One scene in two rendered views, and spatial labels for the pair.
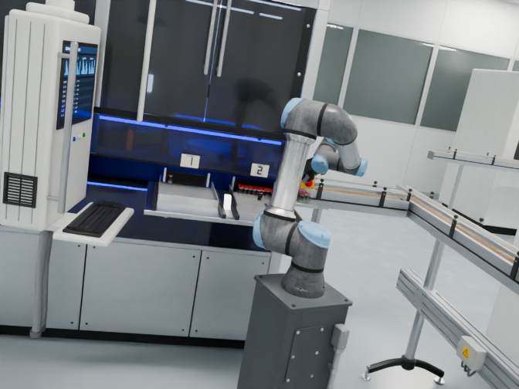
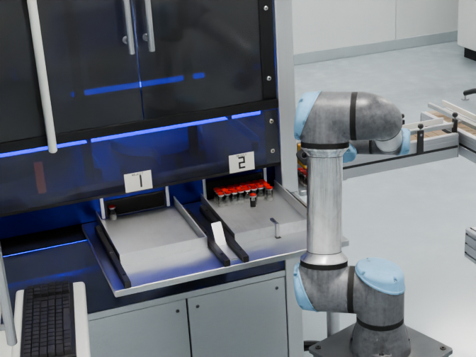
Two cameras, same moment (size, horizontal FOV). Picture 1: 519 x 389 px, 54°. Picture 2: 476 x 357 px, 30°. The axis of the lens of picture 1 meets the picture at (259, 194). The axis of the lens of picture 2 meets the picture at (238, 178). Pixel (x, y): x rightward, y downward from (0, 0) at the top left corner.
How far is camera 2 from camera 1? 64 cm
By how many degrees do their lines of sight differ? 10
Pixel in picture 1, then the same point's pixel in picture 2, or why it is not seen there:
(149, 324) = not seen: outside the picture
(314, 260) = (392, 313)
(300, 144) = (331, 160)
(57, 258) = not seen: outside the picture
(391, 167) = (371, 11)
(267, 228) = (316, 287)
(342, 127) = (385, 124)
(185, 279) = (173, 346)
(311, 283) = (394, 343)
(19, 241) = not seen: outside the picture
